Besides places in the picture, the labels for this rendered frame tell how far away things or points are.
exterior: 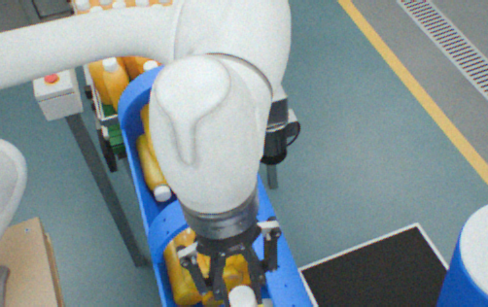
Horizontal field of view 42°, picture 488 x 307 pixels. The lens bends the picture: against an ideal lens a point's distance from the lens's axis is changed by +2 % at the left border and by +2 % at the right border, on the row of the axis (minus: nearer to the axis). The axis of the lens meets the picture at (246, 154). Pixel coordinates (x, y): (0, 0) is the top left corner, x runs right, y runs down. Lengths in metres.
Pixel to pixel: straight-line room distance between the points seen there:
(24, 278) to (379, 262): 1.38
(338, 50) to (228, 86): 2.85
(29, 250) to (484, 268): 0.99
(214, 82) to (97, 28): 0.22
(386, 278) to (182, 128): 1.90
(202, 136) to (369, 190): 2.26
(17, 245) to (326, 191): 1.58
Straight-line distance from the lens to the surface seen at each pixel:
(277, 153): 2.14
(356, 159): 2.88
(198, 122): 0.54
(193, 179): 0.59
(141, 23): 0.73
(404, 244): 2.47
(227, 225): 0.67
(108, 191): 2.24
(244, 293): 0.92
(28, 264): 1.49
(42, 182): 3.08
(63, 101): 1.80
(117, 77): 1.83
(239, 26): 0.67
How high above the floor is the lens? 2.25
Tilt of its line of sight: 51 degrees down
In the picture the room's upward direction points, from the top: 8 degrees counter-clockwise
